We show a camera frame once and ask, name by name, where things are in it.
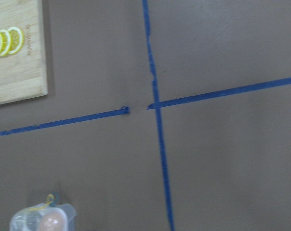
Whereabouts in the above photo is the bamboo cutting board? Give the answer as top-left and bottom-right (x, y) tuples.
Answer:
(0, 0), (48, 105)

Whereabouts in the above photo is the clear plastic egg box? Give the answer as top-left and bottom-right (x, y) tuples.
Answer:
(9, 193), (77, 231)

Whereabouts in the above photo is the brown egg rear slot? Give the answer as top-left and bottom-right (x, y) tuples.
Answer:
(37, 211), (66, 231)

